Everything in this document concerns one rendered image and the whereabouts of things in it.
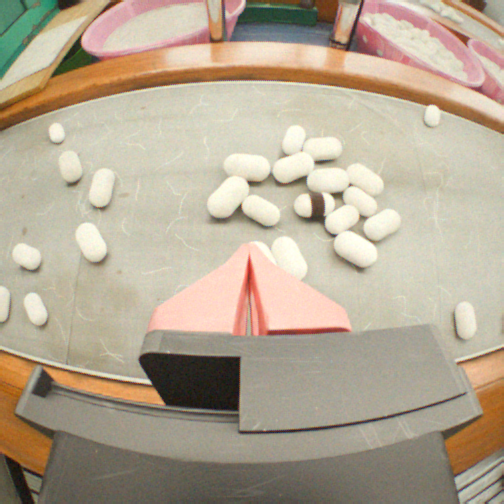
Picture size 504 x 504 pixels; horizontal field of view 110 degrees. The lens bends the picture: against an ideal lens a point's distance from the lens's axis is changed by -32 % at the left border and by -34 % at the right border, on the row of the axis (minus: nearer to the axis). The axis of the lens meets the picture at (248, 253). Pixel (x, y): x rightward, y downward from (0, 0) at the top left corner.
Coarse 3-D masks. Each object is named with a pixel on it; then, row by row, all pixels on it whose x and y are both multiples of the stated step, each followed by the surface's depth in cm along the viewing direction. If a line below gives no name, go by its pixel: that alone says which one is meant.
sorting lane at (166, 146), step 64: (64, 128) 24; (128, 128) 23; (192, 128) 23; (256, 128) 23; (320, 128) 23; (384, 128) 24; (448, 128) 24; (0, 192) 22; (64, 192) 22; (128, 192) 22; (192, 192) 21; (256, 192) 21; (384, 192) 22; (448, 192) 22; (0, 256) 20; (64, 256) 20; (128, 256) 20; (192, 256) 20; (320, 256) 20; (384, 256) 20; (448, 256) 20; (64, 320) 19; (128, 320) 19; (384, 320) 19; (448, 320) 19
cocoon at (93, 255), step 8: (88, 224) 19; (80, 232) 18; (88, 232) 19; (96, 232) 19; (80, 240) 18; (88, 240) 18; (96, 240) 19; (88, 248) 18; (96, 248) 18; (104, 248) 19; (88, 256) 18; (96, 256) 19; (104, 256) 20
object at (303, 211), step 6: (300, 198) 20; (306, 198) 19; (324, 198) 19; (330, 198) 19; (294, 204) 20; (300, 204) 19; (306, 204) 19; (330, 204) 19; (300, 210) 20; (306, 210) 19; (330, 210) 20; (306, 216) 20
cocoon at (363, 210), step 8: (344, 192) 20; (352, 192) 20; (360, 192) 20; (344, 200) 20; (352, 200) 20; (360, 200) 20; (368, 200) 19; (360, 208) 20; (368, 208) 19; (376, 208) 20; (368, 216) 20
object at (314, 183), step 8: (328, 168) 20; (336, 168) 20; (312, 176) 20; (320, 176) 20; (328, 176) 20; (336, 176) 20; (344, 176) 20; (312, 184) 20; (320, 184) 20; (328, 184) 20; (336, 184) 20; (344, 184) 20; (328, 192) 20; (336, 192) 21
